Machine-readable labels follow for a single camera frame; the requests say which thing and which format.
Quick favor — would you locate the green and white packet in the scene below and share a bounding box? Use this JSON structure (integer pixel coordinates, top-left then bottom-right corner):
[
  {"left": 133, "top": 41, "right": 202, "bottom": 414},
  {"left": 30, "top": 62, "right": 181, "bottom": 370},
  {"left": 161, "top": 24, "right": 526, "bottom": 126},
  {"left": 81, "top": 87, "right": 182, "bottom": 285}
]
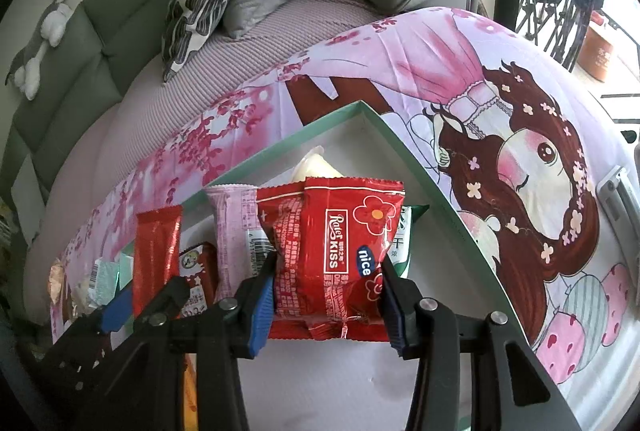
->
[{"left": 392, "top": 204, "right": 431, "bottom": 279}]

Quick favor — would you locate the pale green packet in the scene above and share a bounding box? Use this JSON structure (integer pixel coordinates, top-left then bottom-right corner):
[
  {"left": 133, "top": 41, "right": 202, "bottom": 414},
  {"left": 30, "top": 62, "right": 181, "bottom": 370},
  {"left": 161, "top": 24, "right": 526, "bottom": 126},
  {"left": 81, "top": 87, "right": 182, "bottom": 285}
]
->
[{"left": 90, "top": 253, "right": 136, "bottom": 307}]

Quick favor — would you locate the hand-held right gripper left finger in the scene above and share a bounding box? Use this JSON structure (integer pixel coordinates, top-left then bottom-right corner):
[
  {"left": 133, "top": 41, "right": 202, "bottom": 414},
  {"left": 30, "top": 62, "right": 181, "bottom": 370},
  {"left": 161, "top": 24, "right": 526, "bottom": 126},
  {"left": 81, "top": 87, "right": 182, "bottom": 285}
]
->
[{"left": 100, "top": 252, "right": 278, "bottom": 431}]

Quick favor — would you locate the pale pink packet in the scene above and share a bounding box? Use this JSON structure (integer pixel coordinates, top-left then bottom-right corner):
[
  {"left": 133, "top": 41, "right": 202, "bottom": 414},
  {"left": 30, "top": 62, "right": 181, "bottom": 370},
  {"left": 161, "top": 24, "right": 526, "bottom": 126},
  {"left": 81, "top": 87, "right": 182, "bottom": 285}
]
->
[{"left": 205, "top": 184, "right": 273, "bottom": 307}]

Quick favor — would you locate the small brown and red packet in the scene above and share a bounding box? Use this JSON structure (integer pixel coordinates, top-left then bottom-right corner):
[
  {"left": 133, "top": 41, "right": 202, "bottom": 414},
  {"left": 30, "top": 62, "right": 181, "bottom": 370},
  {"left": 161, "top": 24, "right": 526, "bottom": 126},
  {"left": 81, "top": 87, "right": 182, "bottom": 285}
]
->
[{"left": 179, "top": 241, "right": 218, "bottom": 319}]

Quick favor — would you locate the printed blanket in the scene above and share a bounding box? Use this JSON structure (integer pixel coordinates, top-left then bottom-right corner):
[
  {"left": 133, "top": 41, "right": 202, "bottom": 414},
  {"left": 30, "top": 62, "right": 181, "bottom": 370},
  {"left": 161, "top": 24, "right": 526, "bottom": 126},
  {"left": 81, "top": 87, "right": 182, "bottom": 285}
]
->
[{"left": 47, "top": 6, "right": 636, "bottom": 399}]

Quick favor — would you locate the orange-brown pot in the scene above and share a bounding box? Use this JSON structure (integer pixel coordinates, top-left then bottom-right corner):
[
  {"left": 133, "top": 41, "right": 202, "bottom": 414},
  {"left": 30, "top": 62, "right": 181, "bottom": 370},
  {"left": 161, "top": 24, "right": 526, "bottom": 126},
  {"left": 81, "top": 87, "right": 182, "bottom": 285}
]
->
[{"left": 580, "top": 11, "right": 623, "bottom": 84}]

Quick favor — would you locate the clear packet with white snack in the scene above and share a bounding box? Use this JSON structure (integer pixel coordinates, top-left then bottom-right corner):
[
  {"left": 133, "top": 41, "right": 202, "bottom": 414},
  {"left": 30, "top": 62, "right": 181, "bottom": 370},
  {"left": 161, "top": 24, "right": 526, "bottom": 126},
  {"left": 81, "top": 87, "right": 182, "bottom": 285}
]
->
[{"left": 290, "top": 146, "right": 346, "bottom": 184}]

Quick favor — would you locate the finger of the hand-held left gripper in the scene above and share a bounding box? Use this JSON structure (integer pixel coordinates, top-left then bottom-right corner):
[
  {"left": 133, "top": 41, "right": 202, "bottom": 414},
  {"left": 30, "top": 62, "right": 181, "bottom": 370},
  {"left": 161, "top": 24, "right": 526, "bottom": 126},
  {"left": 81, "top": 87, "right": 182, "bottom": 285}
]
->
[
  {"left": 37, "top": 283, "right": 135, "bottom": 392},
  {"left": 134, "top": 276, "right": 192, "bottom": 327}
]

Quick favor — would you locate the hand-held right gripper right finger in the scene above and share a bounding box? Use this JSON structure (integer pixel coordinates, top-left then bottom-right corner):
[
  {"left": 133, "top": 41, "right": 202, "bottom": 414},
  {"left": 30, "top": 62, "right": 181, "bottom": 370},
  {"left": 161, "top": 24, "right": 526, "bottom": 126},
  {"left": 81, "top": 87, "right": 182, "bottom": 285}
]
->
[{"left": 380, "top": 255, "right": 583, "bottom": 431}]

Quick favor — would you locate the green cardboard box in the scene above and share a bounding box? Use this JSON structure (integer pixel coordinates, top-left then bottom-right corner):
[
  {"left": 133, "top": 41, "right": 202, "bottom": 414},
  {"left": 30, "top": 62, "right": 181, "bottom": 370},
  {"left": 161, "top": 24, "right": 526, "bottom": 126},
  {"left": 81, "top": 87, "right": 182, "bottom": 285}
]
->
[{"left": 112, "top": 100, "right": 526, "bottom": 431}]

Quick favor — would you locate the red flower print packet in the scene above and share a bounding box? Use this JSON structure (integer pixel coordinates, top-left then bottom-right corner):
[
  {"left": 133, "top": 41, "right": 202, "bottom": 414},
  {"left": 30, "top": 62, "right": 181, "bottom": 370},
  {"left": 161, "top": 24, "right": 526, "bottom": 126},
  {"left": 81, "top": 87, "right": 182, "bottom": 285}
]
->
[{"left": 256, "top": 178, "right": 406, "bottom": 343}]

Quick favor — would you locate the grey and white plush toy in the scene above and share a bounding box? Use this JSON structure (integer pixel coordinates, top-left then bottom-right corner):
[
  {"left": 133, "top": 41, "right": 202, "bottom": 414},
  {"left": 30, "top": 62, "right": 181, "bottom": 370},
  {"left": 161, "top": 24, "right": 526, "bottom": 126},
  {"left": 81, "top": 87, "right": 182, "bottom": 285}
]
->
[{"left": 5, "top": 0, "right": 73, "bottom": 101}]

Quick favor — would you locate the grey metal stand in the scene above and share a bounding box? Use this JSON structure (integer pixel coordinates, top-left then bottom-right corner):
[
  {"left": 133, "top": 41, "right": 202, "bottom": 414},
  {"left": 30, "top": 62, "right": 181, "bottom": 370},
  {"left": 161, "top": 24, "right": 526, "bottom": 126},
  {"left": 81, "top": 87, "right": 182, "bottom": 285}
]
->
[{"left": 597, "top": 165, "right": 640, "bottom": 257}]

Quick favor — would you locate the shiny red long packet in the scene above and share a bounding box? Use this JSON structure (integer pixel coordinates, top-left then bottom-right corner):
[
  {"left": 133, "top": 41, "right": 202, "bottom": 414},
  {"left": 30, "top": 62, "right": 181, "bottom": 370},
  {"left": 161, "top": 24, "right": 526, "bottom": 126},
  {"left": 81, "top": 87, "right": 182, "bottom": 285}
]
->
[{"left": 134, "top": 205, "right": 184, "bottom": 317}]

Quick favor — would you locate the pink striped seat cover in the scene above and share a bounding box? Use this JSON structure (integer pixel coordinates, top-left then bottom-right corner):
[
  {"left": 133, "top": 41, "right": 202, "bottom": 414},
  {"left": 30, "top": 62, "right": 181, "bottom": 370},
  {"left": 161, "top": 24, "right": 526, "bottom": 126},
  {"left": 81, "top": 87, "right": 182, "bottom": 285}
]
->
[{"left": 22, "top": 0, "right": 381, "bottom": 327}]

